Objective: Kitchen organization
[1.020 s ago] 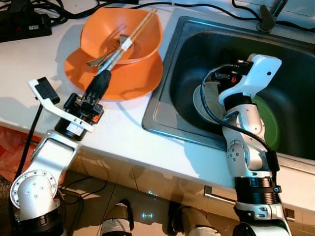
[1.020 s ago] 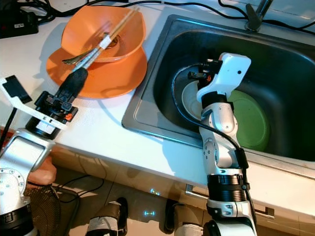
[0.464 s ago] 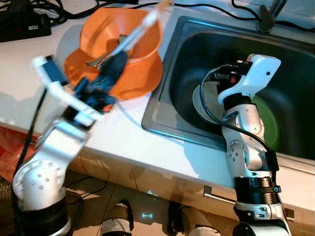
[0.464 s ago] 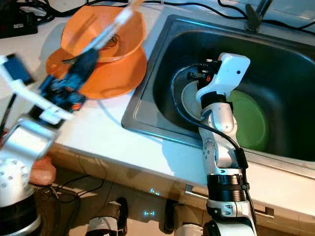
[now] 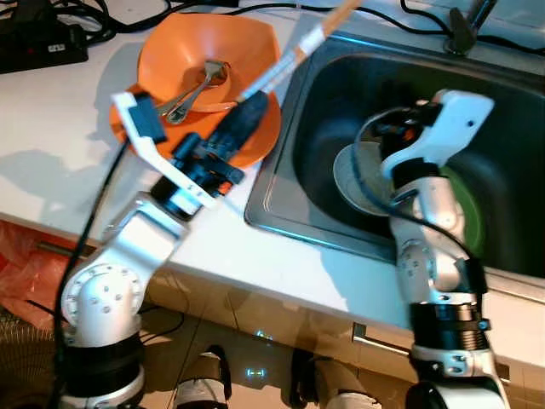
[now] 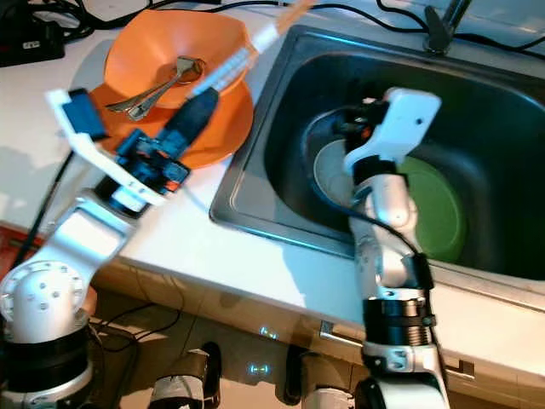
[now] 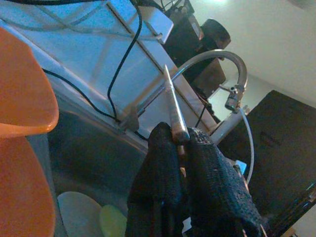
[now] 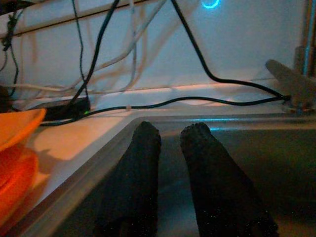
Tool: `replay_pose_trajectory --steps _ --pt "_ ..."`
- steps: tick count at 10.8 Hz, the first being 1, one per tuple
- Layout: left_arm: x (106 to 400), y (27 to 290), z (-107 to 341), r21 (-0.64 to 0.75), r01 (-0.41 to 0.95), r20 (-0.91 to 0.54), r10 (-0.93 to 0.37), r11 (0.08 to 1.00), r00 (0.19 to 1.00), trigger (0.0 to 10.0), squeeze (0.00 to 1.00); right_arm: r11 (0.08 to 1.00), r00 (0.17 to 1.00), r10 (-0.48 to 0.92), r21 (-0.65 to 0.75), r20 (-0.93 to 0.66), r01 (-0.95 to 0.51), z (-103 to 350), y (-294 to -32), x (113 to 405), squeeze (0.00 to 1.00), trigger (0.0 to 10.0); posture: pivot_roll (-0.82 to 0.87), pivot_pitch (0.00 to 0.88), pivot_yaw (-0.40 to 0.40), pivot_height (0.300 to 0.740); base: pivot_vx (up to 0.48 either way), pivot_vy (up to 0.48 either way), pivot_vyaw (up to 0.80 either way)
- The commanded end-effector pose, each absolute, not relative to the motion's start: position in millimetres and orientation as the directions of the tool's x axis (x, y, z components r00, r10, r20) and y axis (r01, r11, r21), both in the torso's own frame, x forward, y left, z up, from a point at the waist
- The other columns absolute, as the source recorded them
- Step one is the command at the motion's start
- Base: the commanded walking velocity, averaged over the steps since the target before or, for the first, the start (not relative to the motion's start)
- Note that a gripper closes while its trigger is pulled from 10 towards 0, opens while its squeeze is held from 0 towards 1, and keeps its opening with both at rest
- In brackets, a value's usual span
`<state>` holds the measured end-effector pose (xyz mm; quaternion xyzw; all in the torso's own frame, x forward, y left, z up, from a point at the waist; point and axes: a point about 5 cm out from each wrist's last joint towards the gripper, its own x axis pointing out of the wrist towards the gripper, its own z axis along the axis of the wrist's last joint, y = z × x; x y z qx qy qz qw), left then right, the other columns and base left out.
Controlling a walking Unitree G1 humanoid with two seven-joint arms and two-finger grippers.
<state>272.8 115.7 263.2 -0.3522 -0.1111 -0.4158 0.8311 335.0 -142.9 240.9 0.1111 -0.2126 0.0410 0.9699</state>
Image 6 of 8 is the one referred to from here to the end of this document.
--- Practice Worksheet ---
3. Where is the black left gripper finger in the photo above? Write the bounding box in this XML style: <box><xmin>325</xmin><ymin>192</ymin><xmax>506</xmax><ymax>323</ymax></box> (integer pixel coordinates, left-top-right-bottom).
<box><xmin>160</xmin><ymin>88</ymin><xmax>220</xmax><ymax>144</ymax></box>

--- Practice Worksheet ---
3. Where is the orange plastic plate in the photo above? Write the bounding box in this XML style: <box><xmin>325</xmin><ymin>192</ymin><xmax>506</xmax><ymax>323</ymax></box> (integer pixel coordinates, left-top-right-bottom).
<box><xmin>89</xmin><ymin>77</ymin><xmax>255</xmax><ymax>169</ymax></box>

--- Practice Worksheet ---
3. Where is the orange plastic bowl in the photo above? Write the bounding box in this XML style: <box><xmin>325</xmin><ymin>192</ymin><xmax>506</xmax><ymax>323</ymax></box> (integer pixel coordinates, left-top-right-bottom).
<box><xmin>104</xmin><ymin>10</ymin><xmax>252</xmax><ymax>107</ymax></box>

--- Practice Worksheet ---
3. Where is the metal spoon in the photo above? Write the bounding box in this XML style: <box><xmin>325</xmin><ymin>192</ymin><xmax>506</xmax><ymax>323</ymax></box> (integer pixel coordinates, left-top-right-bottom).
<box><xmin>126</xmin><ymin>55</ymin><xmax>205</xmax><ymax>120</ymax></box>

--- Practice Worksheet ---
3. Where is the dark metal faucet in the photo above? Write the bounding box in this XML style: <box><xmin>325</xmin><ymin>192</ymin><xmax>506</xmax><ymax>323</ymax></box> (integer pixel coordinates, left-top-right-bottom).
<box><xmin>426</xmin><ymin>0</ymin><xmax>473</xmax><ymax>54</ymax></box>

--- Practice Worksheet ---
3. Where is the green plate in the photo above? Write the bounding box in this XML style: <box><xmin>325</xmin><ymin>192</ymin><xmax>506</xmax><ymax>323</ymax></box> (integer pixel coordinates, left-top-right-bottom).
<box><xmin>396</xmin><ymin>156</ymin><xmax>469</xmax><ymax>263</ymax></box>

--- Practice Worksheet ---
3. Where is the stainless steel sink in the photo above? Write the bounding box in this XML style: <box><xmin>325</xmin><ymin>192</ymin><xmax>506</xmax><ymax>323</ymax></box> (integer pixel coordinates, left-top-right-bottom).
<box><xmin>209</xmin><ymin>24</ymin><xmax>545</xmax><ymax>291</ymax></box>

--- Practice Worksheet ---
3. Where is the red plastic bag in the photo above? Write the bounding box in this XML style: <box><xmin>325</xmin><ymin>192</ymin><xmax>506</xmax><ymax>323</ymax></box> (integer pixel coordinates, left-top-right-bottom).
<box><xmin>0</xmin><ymin>223</ymin><xmax>20</xmax><ymax>258</ymax></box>

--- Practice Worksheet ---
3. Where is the black power strip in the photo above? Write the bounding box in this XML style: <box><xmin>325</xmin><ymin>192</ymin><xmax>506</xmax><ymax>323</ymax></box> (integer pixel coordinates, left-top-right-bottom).
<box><xmin>0</xmin><ymin>17</ymin><xmax>65</xmax><ymax>67</ymax></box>

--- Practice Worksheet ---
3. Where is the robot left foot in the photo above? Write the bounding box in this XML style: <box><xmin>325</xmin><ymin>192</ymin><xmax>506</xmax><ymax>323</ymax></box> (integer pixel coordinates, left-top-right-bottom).
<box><xmin>149</xmin><ymin>341</ymin><xmax>222</xmax><ymax>409</ymax></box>

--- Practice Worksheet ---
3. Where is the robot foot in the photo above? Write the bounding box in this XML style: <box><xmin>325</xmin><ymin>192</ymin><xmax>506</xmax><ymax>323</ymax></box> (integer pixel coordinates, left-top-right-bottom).
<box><xmin>285</xmin><ymin>345</ymin><xmax>363</xmax><ymax>409</ymax></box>
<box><xmin>149</xmin><ymin>341</ymin><xmax>222</xmax><ymax>409</ymax></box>

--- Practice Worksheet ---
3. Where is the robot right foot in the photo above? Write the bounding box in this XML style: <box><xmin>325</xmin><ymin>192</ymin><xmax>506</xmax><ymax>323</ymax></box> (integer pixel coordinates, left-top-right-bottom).
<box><xmin>285</xmin><ymin>345</ymin><xmax>363</xmax><ymax>409</ymax></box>

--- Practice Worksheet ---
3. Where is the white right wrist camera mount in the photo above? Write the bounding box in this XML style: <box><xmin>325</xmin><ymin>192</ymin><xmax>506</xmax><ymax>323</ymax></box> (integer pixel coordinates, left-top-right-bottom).
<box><xmin>343</xmin><ymin>88</ymin><xmax>442</xmax><ymax>180</ymax></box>

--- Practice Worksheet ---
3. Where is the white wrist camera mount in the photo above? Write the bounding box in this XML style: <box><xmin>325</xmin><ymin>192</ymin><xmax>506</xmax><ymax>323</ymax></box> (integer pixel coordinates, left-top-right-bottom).
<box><xmin>47</xmin><ymin>88</ymin><xmax>167</xmax><ymax>210</ymax></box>
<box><xmin>343</xmin><ymin>88</ymin><xmax>442</xmax><ymax>180</ymax></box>

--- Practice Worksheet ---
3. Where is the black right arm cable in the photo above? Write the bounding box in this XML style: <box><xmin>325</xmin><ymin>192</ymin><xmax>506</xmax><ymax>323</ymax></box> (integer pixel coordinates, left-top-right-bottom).
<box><xmin>302</xmin><ymin>109</ymin><xmax>427</xmax><ymax>274</ymax></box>

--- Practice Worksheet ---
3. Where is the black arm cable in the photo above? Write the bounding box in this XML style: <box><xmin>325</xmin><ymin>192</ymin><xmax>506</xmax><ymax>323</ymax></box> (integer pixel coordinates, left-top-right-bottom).
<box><xmin>302</xmin><ymin>109</ymin><xmax>427</xmax><ymax>274</ymax></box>
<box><xmin>34</xmin><ymin>136</ymin><xmax>82</xmax><ymax>248</ymax></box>

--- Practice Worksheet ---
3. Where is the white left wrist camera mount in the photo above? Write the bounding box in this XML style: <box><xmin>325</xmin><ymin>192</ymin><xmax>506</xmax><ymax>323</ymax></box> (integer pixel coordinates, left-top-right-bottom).
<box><xmin>47</xmin><ymin>88</ymin><xmax>167</xmax><ymax>210</ymax></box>

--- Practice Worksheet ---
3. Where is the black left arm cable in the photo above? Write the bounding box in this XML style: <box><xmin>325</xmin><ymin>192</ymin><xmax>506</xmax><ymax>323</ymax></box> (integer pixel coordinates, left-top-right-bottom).
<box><xmin>34</xmin><ymin>136</ymin><xmax>82</xmax><ymax>248</ymax></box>

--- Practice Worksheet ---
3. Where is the black counter cable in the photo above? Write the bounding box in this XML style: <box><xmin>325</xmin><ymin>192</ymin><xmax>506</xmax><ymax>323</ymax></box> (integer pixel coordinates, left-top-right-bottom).
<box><xmin>51</xmin><ymin>0</ymin><xmax>545</xmax><ymax>43</ymax></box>

